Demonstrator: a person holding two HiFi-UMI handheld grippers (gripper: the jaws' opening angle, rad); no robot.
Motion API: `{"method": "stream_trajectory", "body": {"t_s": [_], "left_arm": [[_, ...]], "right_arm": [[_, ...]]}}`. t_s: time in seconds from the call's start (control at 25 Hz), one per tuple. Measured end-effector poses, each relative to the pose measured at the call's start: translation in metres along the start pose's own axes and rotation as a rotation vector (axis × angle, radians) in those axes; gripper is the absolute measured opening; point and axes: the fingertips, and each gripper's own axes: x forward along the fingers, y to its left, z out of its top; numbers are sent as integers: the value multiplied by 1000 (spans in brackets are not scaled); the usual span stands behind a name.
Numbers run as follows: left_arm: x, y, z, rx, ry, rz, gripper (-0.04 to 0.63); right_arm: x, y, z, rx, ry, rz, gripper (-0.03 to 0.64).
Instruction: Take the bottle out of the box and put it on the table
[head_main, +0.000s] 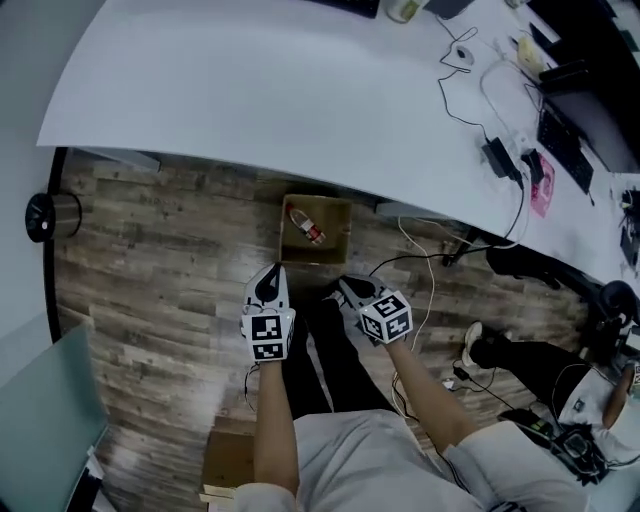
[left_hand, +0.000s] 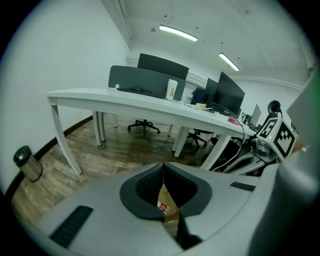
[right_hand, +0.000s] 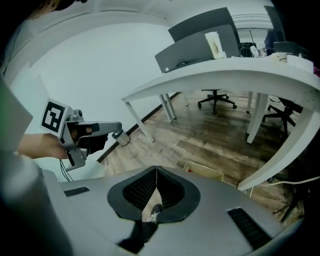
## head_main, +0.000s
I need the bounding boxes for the black office chair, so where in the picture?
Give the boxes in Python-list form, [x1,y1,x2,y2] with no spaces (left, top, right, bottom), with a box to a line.
[487,244,640,351]

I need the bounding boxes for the pink packet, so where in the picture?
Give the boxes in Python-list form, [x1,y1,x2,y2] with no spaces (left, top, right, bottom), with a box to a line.
[529,154,557,219]

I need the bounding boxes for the black power cable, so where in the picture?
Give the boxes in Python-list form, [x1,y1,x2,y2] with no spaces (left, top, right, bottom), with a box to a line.
[368,177,526,277]

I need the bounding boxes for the white table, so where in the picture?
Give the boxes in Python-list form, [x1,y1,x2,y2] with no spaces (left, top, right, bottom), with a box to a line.
[37,0,640,299]

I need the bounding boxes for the person's right forearm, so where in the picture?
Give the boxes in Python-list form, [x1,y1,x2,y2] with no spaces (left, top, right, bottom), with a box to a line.
[384,339,479,451]

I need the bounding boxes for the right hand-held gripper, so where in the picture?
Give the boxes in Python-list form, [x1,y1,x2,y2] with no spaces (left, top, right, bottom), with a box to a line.
[338,273,414,347]

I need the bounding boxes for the cream desk device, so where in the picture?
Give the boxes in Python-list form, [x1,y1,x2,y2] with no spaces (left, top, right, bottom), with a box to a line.
[517,37,544,69]

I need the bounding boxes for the frosted glass panel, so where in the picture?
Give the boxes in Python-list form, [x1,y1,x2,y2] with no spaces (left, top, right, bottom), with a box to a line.
[0,322,109,512]

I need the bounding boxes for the white power strip cable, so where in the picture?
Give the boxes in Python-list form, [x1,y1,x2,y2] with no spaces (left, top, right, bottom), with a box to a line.
[392,172,532,419]

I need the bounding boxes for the person's white shirt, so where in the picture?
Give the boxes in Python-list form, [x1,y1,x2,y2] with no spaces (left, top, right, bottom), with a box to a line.
[234,409,591,512]

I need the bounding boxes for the thin black cable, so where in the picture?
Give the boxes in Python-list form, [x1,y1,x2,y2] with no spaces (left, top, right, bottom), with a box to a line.
[437,25,490,146]

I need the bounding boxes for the plastic bottle with red cap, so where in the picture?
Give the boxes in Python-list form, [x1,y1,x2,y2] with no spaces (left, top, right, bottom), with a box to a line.
[286,203,326,247]

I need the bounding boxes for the white power strip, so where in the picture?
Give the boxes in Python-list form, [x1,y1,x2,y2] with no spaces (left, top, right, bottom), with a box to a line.
[504,130,536,176]

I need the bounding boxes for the black power adapter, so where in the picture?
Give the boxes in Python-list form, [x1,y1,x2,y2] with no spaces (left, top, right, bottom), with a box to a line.
[521,148,545,184]
[482,137,521,179]

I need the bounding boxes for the person's black trousers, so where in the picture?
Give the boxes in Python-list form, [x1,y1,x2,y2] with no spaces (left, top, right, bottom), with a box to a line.
[287,294,401,416]

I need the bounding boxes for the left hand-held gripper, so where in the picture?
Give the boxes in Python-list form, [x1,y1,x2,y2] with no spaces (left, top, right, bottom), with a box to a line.
[241,263,297,362]

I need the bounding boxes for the person's left forearm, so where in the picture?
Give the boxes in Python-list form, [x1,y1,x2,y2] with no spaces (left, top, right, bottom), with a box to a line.
[252,359,301,501]

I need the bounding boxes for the white looped cable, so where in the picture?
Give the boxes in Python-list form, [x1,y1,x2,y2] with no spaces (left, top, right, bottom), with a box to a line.
[480,58,526,146]

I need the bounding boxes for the black electronic device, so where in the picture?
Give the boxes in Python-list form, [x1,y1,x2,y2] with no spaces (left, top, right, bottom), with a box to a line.
[499,407,611,486]

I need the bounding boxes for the flat cardboard sheet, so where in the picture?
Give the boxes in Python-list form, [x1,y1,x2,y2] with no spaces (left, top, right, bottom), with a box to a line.
[199,429,257,512]

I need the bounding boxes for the brown cardboard box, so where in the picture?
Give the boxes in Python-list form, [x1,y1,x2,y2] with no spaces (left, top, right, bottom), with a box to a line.
[277,193,354,266]

